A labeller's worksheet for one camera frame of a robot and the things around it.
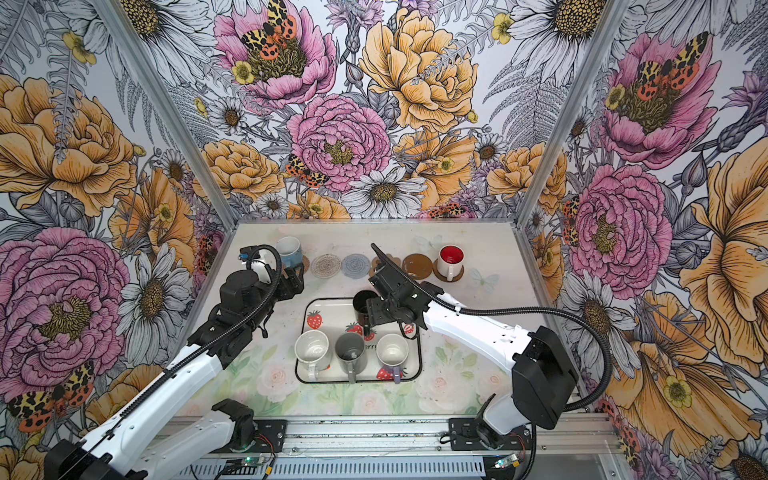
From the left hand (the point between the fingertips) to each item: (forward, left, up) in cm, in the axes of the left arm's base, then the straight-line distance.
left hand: (290, 276), depth 79 cm
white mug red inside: (+18, -46, -16) cm, 52 cm away
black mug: (0, -17, -14) cm, 22 cm away
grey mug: (-13, -15, -20) cm, 28 cm away
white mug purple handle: (-12, -27, -20) cm, 35 cm away
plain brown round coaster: (+12, -44, -19) cm, 49 cm away
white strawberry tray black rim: (-14, -11, -12) cm, 21 cm away
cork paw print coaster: (+20, -21, -21) cm, 36 cm away
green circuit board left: (-37, +7, -22) cm, 44 cm away
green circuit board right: (-38, -53, -22) cm, 69 cm away
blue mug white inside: (+20, +7, -13) cm, 25 cm away
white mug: (-11, -3, -20) cm, 24 cm away
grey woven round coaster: (+20, -14, -22) cm, 32 cm away
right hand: (-8, -24, -9) cm, 27 cm away
